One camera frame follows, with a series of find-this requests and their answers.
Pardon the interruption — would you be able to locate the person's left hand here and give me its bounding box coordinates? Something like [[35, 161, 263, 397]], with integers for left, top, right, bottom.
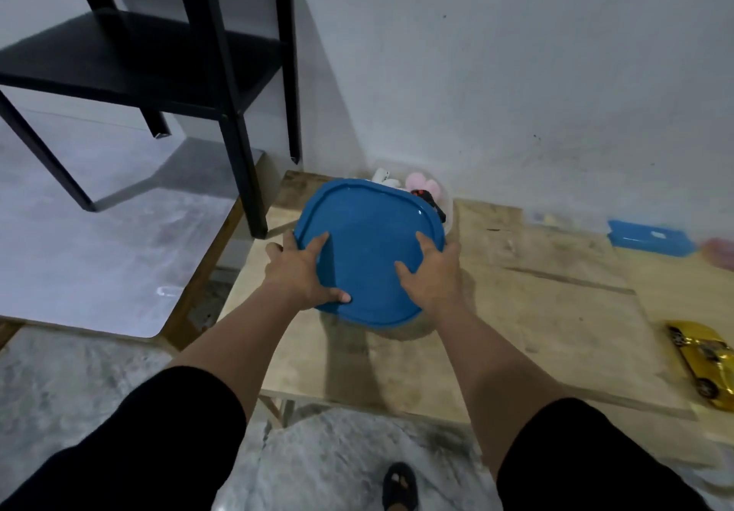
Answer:
[[263, 231, 352, 312]]

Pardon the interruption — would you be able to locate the person's right hand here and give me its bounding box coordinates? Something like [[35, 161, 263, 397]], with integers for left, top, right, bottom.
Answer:
[[394, 231, 464, 322]]

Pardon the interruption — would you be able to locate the grey bin with blue lid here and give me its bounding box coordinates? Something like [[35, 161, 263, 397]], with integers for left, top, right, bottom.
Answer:
[[361, 162, 461, 343]]

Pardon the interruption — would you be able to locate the blue plastic lid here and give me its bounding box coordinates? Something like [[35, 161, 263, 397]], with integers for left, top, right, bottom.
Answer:
[[292, 178, 448, 331]]

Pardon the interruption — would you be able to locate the black remote controller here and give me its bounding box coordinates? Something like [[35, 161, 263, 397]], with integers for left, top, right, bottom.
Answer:
[[410, 188, 449, 224]]

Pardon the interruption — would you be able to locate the pink plush toy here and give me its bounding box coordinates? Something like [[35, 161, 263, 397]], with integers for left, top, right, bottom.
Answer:
[[405, 170, 443, 198]]

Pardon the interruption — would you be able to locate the clear plastic box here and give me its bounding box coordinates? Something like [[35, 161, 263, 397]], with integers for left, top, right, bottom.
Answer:
[[525, 205, 612, 234]]

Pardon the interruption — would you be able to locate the blue plastic box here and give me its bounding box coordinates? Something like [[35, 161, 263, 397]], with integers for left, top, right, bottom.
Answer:
[[606, 219, 698, 258]]

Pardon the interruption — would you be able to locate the gold toy car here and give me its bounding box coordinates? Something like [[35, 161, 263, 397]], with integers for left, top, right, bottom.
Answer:
[[664, 320, 734, 412]]

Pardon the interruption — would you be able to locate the pink plastic box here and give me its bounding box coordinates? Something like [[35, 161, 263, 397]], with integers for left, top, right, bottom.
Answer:
[[702, 237, 734, 273]]

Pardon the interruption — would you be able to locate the person's left forearm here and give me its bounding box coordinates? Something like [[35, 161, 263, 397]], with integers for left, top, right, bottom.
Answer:
[[169, 284, 306, 421]]

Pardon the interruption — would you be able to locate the person's right forearm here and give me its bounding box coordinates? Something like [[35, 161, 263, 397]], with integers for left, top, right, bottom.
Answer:
[[427, 301, 570, 480]]

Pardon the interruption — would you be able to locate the person's right black sandal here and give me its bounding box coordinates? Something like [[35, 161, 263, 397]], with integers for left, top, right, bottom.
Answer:
[[381, 461, 421, 511]]

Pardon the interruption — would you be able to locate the person's black left sleeve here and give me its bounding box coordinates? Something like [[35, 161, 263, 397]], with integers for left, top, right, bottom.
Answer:
[[0, 366, 248, 511]]

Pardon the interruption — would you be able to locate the person's black sleeve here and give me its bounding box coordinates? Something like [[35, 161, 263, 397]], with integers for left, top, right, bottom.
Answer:
[[495, 396, 713, 511], [0, 366, 248, 511]]

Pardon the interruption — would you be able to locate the person's black right sleeve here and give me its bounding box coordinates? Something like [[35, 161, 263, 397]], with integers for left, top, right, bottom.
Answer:
[[495, 396, 713, 511]]

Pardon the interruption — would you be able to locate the grey topped wooden platform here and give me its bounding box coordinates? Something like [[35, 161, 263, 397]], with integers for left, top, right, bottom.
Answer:
[[0, 86, 271, 352]]

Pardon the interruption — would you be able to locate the black metal side table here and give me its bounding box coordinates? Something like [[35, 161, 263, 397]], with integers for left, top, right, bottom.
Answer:
[[0, 0, 304, 240]]

